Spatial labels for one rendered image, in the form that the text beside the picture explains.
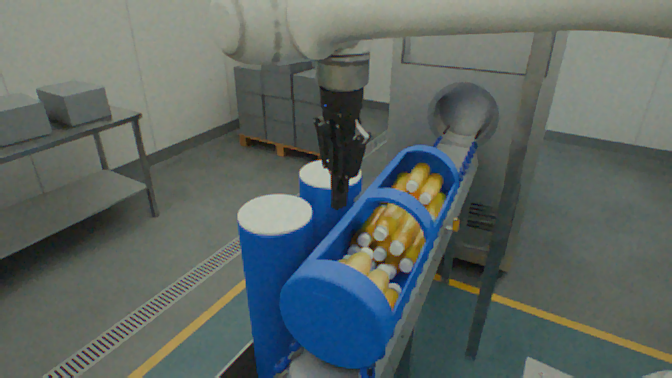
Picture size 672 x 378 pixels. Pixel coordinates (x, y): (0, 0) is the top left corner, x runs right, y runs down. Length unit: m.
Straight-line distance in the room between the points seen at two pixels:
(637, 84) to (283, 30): 5.11
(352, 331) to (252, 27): 0.73
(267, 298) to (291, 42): 1.25
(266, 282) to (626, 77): 4.63
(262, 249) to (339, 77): 0.94
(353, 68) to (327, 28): 0.18
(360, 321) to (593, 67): 4.75
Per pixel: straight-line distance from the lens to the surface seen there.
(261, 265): 1.53
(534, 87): 1.70
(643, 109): 5.53
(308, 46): 0.50
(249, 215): 1.55
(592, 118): 5.53
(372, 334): 0.98
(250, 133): 4.80
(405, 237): 1.27
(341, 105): 0.68
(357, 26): 0.47
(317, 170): 1.85
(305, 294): 1.00
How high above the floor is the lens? 1.84
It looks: 27 degrees down
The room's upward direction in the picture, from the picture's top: straight up
